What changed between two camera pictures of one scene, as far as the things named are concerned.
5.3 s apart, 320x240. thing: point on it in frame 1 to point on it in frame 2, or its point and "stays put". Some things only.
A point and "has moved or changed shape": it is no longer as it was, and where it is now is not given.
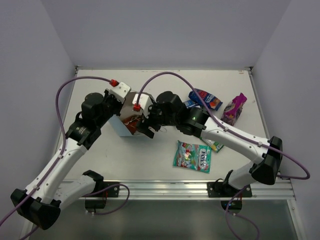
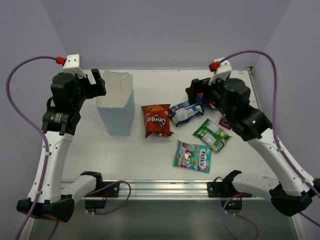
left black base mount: [103, 189] stays put
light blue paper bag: [124, 125] has moved or changed shape
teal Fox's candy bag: [194, 156] stays put
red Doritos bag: [131, 122] has moved or changed shape
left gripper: [111, 100] to [92, 86]
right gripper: [149, 119] to [202, 86]
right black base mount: [217, 189] stays put
